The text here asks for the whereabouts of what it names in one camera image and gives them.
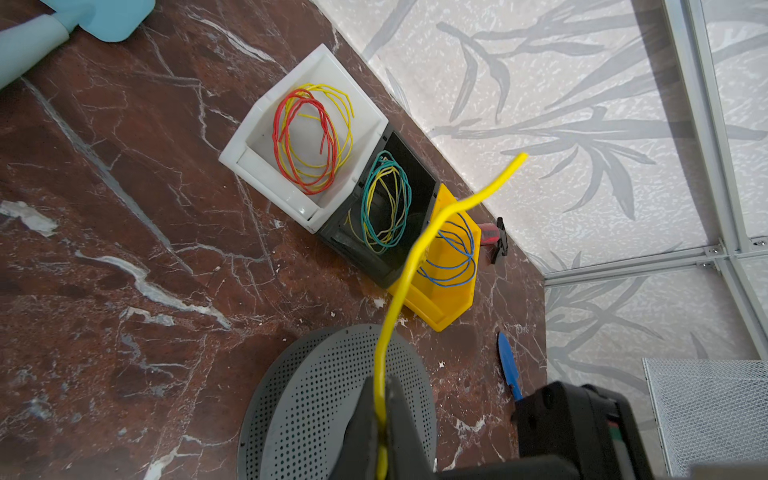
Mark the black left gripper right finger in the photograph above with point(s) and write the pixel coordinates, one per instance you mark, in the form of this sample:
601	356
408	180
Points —
404	450

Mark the black plastic bin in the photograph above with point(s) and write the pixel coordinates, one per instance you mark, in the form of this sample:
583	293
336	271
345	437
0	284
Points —
388	209

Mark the light blue toy shovel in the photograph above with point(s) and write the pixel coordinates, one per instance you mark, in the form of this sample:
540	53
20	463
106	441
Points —
110	21

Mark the white plastic bin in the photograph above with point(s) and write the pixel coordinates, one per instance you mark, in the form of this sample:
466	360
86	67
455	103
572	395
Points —
304	143

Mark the grey perforated spool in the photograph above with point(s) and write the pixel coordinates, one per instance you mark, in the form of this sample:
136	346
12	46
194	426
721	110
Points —
296	421

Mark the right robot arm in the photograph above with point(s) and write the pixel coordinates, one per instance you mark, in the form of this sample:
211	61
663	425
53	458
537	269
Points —
570	432

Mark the white wire mesh basket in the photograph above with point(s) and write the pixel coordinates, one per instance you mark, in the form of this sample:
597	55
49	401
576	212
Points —
709	412

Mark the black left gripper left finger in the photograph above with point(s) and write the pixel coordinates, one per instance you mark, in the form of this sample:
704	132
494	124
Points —
359	452

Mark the yellow plastic bin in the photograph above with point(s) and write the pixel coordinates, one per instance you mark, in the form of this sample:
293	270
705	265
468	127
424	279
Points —
444	285

